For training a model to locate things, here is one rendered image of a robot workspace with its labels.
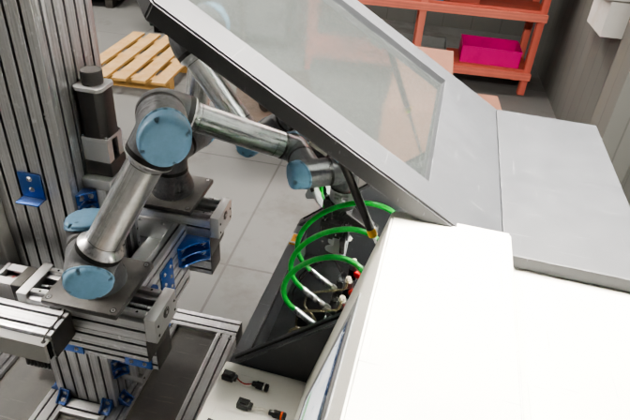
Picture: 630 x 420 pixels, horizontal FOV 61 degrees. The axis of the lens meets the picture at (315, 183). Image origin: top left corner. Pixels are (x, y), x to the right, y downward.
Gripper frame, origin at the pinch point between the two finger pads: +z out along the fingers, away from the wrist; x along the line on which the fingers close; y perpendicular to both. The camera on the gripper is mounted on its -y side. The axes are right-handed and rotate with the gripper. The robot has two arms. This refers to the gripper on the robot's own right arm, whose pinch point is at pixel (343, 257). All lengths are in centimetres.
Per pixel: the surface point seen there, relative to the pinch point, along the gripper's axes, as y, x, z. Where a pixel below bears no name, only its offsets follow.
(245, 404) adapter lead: 13, 47, 11
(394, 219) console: -14, 38, -44
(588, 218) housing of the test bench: -53, 17, -39
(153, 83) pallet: 239, -302, 99
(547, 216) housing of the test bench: -45, 19, -39
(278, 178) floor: 83, -203, 111
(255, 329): 19.8, 20.5, 15.9
